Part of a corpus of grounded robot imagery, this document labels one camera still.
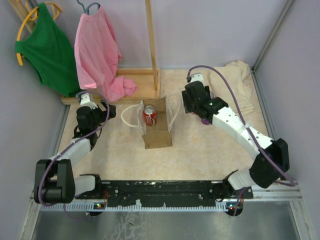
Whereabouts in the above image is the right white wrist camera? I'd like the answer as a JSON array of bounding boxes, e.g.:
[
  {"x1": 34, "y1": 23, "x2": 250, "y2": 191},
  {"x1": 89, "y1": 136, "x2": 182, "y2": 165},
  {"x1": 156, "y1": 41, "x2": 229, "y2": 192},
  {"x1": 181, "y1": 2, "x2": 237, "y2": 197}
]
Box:
[{"x1": 190, "y1": 73, "x2": 205, "y2": 83}]

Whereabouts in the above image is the grey clothes hanger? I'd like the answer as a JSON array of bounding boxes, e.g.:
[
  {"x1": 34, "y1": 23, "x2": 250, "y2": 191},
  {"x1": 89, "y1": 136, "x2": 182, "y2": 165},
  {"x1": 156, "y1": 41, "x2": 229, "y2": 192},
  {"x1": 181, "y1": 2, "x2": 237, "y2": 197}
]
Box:
[{"x1": 76, "y1": 0, "x2": 101, "y2": 15}]

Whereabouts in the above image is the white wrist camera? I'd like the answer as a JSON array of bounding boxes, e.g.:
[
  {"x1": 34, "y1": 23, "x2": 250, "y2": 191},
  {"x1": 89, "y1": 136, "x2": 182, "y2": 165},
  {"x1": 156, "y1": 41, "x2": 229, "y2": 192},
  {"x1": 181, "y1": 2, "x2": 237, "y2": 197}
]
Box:
[
  {"x1": 190, "y1": 73, "x2": 205, "y2": 83},
  {"x1": 76, "y1": 93, "x2": 98, "y2": 110}
]

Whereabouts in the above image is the wooden clothes rack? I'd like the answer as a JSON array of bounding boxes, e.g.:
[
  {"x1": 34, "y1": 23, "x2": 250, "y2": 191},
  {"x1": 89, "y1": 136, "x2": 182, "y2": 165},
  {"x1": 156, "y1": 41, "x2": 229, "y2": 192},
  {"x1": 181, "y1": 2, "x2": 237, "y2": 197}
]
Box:
[{"x1": 9, "y1": 0, "x2": 161, "y2": 104}]

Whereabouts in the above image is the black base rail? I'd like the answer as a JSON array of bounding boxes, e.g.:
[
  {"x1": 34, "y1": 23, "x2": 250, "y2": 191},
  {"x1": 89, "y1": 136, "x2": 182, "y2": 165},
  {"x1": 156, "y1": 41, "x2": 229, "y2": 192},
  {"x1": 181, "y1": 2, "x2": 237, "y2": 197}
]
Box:
[{"x1": 75, "y1": 180, "x2": 254, "y2": 211}]

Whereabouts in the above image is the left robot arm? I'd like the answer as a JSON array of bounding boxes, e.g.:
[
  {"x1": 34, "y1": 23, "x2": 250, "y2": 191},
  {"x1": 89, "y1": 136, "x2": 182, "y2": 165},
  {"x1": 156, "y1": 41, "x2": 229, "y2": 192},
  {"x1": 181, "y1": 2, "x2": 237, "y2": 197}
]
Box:
[{"x1": 33, "y1": 100, "x2": 117, "y2": 206}]

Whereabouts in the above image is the beige folded cloth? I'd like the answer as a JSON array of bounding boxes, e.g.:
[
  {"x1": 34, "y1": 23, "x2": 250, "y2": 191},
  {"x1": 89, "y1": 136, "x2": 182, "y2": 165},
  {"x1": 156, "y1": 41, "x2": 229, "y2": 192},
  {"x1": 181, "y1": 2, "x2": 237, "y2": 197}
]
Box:
[{"x1": 207, "y1": 60, "x2": 255, "y2": 115}]

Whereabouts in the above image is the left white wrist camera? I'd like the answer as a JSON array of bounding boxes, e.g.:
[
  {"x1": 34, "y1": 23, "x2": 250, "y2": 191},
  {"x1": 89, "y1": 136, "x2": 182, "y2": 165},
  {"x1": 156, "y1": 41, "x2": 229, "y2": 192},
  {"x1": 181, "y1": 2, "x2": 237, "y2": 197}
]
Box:
[{"x1": 76, "y1": 93, "x2": 98, "y2": 110}]

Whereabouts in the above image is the aluminium frame rail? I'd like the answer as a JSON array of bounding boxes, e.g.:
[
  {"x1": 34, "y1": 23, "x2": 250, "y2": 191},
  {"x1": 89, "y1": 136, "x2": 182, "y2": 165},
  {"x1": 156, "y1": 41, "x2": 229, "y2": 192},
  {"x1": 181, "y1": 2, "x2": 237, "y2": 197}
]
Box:
[{"x1": 38, "y1": 183, "x2": 302, "y2": 215}]

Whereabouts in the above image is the pink t-shirt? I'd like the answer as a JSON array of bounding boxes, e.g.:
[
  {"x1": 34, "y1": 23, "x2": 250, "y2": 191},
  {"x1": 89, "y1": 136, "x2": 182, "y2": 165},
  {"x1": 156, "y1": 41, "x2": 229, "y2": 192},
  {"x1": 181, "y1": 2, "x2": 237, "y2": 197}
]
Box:
[{"x1": 74, "y1": 7, "x2": 138, "y2": 102}]

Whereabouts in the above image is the green tank top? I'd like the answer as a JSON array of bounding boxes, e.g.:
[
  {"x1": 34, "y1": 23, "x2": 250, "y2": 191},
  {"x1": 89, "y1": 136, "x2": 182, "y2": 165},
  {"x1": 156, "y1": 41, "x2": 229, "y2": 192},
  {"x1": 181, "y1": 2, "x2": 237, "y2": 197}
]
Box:
[{"x1": 15, "y1": 2, "x2": 81, "y2": 98}]

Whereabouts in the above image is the red soda can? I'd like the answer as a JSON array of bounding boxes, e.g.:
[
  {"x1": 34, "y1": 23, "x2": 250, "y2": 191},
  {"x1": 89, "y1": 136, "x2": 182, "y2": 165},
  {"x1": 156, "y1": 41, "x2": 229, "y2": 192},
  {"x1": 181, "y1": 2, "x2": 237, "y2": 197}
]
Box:
[{"x1": 143, "y1": 105, "x2": 157, "y2": 126}]

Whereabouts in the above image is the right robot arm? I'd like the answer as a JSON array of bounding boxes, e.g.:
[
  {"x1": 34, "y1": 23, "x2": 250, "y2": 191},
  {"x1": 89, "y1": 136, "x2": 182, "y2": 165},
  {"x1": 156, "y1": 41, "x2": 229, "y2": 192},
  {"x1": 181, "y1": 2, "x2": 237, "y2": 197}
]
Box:
[{"x1": 181, "y1": 81, "x2": 290, "y2": 198}]

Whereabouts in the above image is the purple Fanta can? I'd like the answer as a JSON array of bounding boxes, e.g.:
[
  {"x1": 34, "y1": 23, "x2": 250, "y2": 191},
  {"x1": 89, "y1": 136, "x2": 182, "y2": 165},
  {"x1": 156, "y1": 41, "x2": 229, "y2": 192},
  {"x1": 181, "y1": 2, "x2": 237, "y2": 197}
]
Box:
[{"x1": 201, "y1": 119, "x2": 211, "y2": 125}]

